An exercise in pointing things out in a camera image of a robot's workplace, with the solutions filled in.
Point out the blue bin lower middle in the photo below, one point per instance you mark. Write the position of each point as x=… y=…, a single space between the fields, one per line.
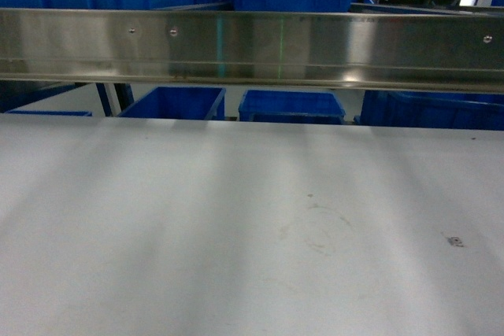
x=291 y=107

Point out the blue bin lower left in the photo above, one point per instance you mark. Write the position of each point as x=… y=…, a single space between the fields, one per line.
x=179 y=103

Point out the blue bin lower right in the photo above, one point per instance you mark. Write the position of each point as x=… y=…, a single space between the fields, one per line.
x=431 y=110

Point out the stainless steel shelf rail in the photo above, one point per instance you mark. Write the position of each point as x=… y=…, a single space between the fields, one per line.
x=370 y=50

